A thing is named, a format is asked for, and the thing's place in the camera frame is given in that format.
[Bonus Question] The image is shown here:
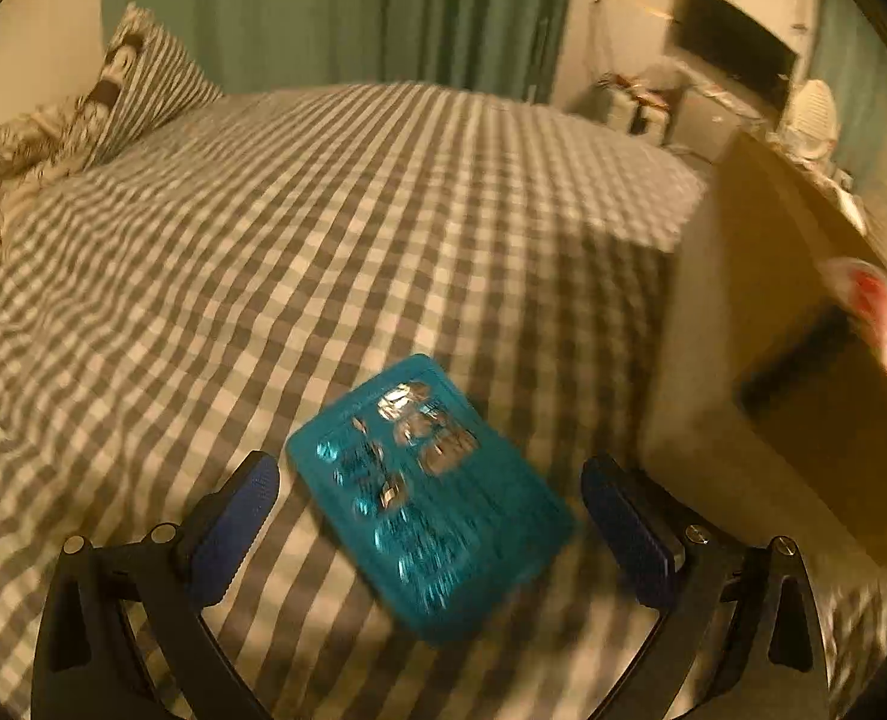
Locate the teal blister pill pack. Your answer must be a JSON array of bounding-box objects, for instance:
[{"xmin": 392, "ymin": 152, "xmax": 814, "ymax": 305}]
[{"xmin": 286, "ymin": 355, "xmax": 574, "ymax": 644}]

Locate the red white plastic package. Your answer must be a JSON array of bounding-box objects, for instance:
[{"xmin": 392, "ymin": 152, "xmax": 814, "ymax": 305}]
[{"xmin": 819, "ymin": 257, "xmax": 887, "ymax": 372}]

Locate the brown cardboard box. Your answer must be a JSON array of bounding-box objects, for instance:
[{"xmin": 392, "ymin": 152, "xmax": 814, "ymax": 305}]
[{"xmin": 639, "ymin": 133, "xmax": 887, "ymax": 574}]

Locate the grey checkered bed duvet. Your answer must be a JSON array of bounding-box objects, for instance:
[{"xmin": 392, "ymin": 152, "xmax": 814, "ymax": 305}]
[{"xmin": 0, "ymin": 79, "xmax": 887, "ymax": 720}]

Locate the floral patterned blanket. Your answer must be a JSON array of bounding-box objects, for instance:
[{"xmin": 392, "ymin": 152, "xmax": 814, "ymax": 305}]
[{"xmin": 0, "ymin": 94, "xmax": 115, "ymax": 265}]

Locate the oval white vanity mirror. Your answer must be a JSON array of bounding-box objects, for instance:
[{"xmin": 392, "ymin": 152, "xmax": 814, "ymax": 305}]
[{"xmin": 779, "ymin": 78, "xmax": 839, "ymax": 161}]

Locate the silver mini fridge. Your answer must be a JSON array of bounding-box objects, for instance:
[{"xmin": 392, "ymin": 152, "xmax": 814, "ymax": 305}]
[{"xmin": 667, "ymin": 86, "xmax": 748, "ymax": 163}]

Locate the white suitcase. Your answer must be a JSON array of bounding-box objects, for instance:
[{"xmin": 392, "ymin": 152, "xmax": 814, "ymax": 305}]
[{"xmin": 604, "ymin": 88, "xmax": 670, "ymax": 146}]

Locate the checkered pillow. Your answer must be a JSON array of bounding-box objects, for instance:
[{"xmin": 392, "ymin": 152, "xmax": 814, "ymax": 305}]
[{"xmin": 82, "ymin": 4, "xmax": 222, "ymax": 167}]

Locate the small green curtain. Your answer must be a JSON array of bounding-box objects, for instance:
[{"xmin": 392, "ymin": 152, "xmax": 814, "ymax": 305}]
[{"xmin": 810, "ymin": 0, "xmax": 887, "ymax": 185}]

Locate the large green curtain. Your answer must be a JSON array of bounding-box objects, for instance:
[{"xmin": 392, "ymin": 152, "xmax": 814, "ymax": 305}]
[{"xmin": 102, "ymin": 0, "xmax": 569, "ymax": 103}]

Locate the black wall television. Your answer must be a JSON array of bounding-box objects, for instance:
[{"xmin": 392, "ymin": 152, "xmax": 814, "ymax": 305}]
[{"xmin": 676, "ymin": 0, "xmax": 798, "ymax": 110}]

